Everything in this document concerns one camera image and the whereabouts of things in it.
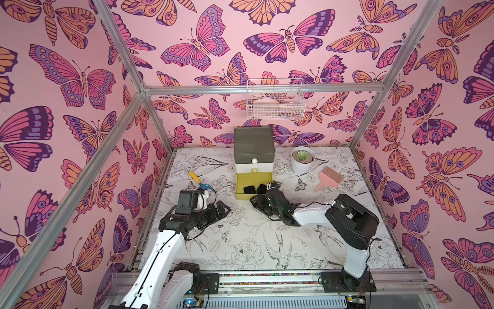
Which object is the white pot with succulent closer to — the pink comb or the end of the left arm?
the pink comb

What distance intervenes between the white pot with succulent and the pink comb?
8 centimetres

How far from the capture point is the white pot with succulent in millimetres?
1021

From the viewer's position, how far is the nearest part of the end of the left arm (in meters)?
0.69

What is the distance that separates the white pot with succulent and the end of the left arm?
0.49m

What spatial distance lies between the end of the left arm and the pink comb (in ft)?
1.82

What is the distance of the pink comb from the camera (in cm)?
105

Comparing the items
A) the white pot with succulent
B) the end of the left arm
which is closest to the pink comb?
the white pot with succulent
